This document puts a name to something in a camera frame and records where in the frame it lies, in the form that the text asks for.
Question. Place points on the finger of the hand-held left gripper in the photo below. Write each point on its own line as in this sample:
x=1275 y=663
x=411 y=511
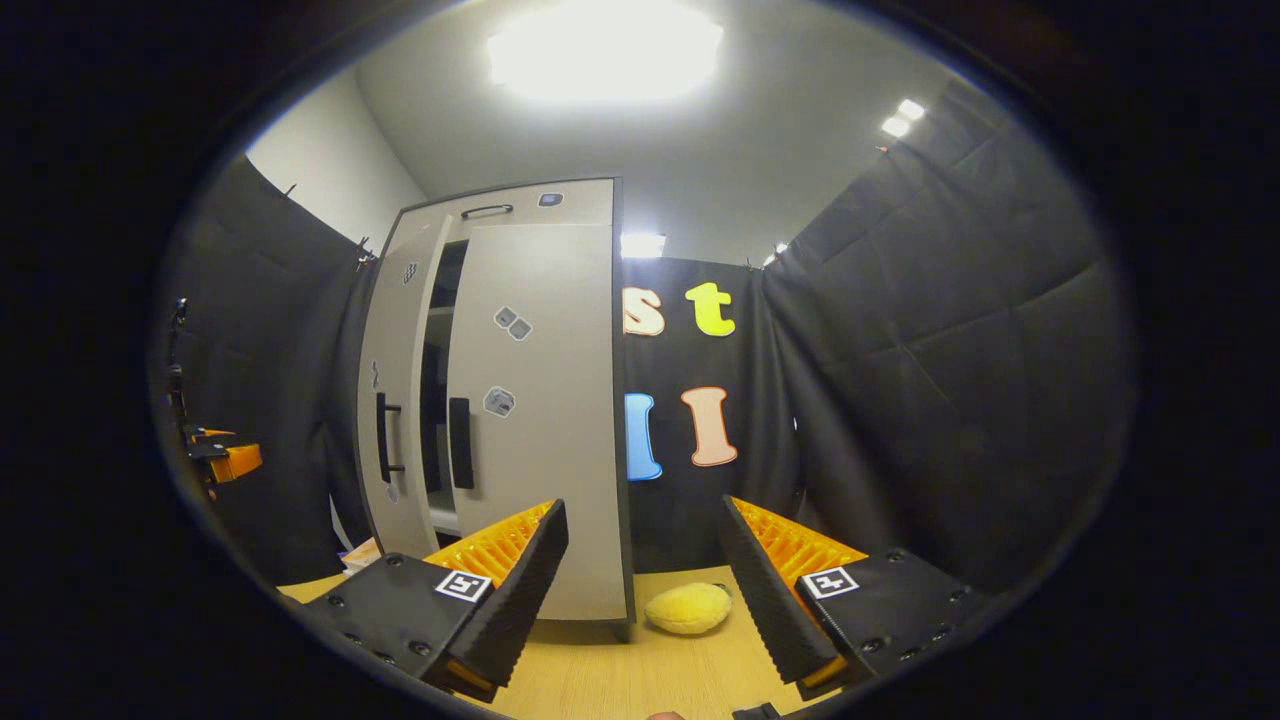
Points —
x=242 y=462

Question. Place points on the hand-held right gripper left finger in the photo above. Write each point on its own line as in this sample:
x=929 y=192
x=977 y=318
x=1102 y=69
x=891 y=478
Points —
x=525 y=600

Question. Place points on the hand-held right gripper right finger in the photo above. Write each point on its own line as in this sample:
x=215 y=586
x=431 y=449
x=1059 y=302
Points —
x=760 y=590

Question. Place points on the grey cabinet door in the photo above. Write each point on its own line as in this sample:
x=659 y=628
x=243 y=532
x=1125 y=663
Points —
x=400 y=340
x=560 y=450

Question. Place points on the grey cabinet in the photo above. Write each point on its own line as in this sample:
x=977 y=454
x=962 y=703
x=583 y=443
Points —
x=445 y=400

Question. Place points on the grey cabinet drawer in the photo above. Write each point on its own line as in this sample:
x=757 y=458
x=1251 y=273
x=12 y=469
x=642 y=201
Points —
x=580 y=205

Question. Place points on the yellow fluffy ball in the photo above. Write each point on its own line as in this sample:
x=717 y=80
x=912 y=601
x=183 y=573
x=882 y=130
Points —
x=688 y=608

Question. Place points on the black backdrop cloth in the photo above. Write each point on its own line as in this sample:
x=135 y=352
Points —
x=950 y=350

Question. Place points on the small ceiling light panel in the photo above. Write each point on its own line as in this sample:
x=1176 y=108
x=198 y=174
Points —
x=903 y=117

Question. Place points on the large ceiling light panel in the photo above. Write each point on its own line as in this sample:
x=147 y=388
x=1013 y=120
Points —
x=605 y=45

